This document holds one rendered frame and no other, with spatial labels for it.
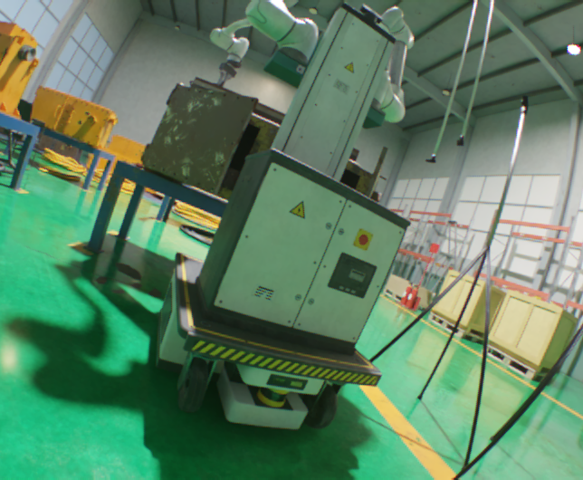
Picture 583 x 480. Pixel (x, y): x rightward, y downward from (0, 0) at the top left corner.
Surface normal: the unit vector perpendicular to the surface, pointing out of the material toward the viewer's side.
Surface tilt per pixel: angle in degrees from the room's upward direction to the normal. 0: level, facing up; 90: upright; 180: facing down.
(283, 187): 90
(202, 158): 90
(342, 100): 90
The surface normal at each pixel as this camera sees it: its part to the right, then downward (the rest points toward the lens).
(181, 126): -0.36, -0.11
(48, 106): 0.23, 0.14
